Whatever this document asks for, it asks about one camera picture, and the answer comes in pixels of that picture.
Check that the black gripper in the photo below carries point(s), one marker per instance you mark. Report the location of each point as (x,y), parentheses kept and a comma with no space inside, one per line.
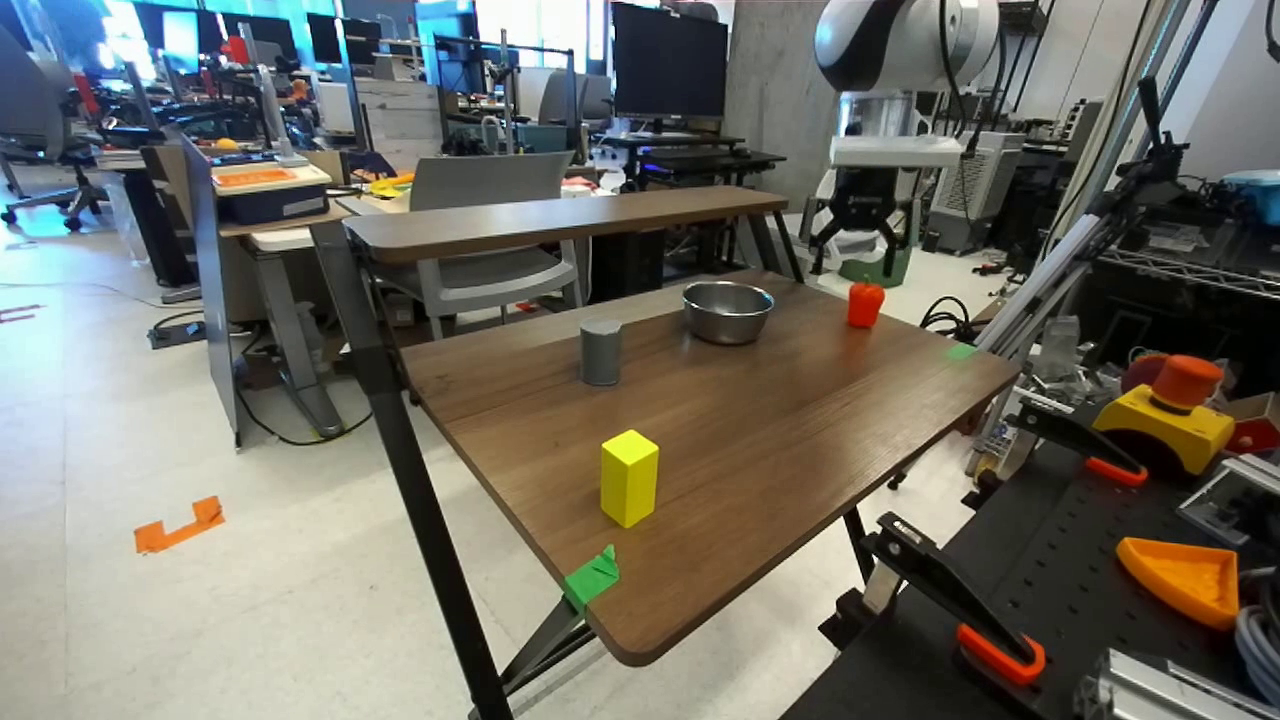
(875,196)

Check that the green bin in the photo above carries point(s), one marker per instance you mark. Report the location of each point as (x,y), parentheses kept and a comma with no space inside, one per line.
(868,270)

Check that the green corner tape marker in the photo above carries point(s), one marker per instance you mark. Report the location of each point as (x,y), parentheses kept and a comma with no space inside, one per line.
(962,354)
(590,577)

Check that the steel bowl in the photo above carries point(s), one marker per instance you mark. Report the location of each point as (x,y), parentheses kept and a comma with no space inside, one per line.
(729,314)

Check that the aluminium extrusion bar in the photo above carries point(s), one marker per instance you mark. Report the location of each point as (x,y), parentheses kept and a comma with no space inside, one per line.
(1046,281)

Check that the dark wooden work table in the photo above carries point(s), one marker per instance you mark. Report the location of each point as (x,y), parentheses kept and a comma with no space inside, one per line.
(746,440)

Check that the black computer monitor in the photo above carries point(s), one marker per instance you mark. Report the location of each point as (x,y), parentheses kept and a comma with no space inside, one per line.
(668,60)

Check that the small black orange clamp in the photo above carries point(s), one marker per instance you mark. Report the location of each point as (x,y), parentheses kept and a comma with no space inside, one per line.
(1072,438)

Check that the grey cylinder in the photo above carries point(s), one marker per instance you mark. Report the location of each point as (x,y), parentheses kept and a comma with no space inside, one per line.
(600,354)

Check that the long wooden desk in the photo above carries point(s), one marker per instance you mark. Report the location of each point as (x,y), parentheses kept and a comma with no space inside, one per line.
(562,217)

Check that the yellow rectangular block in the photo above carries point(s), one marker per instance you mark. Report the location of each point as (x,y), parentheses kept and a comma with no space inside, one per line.
(628,477)

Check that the yellow emergency stop button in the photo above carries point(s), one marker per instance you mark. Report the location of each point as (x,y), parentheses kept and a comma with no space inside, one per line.
(1164,416)

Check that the large black orange clamp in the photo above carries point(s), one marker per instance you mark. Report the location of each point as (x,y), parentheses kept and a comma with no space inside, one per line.
(953,595)

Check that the black perforated board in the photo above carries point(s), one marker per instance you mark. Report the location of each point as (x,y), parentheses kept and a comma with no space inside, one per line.
(1052,560)

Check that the grey office chair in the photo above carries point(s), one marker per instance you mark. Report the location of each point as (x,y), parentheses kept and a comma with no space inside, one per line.
(490,200)

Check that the orange triangular plastic piece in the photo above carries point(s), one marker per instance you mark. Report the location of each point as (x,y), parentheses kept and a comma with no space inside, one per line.
(1186,577)

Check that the white cabinet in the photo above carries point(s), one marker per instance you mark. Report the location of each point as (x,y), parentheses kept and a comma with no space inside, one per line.
(398,121)

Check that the black box with orange top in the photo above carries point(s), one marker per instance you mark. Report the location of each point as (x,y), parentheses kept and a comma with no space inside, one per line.
(270,188)

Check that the grey divider panel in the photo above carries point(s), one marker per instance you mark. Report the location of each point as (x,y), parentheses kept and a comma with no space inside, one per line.
(212,281)

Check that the dark swivel chair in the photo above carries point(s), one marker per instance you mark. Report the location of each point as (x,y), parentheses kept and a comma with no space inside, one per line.
(40,121)

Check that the black camera stand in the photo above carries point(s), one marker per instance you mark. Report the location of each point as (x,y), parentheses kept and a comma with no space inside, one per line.
(1151,149)

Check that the orange floor bracket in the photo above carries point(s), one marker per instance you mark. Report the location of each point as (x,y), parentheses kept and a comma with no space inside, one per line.
(177,527)

